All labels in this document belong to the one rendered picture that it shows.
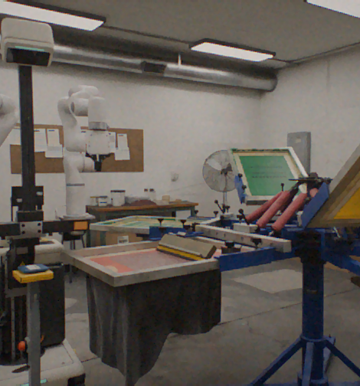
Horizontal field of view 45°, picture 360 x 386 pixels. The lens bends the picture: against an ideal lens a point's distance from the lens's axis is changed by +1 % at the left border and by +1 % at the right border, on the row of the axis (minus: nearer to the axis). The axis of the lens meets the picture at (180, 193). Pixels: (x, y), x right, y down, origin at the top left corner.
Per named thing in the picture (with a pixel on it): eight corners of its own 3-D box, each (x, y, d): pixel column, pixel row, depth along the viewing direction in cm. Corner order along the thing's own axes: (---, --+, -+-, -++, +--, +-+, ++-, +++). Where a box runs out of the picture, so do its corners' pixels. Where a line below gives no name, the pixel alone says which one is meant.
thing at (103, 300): (128, 390, 167) (127, 279, 165) (84, 349, 204) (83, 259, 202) (135, 388, 169) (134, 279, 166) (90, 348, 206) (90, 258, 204)
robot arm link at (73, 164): (61, 185, 218) (60, 153, 217) (87, 184, 224) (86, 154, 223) (66, 185, 210) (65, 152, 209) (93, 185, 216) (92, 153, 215)
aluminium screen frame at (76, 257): (113, 287, 154) (113, 276, 154) (60, 259, 203) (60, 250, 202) (270, 260, 198) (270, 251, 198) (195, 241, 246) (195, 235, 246)
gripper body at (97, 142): (106, 129, 185) (106, 155, 186) (83, 127, 181) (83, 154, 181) (112, 127, 179) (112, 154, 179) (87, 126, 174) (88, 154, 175)
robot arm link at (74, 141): (54, 104, 223) (90, 106, 231) (59, 175, 216) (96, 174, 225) (59, 93, 210) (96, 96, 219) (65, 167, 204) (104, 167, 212)
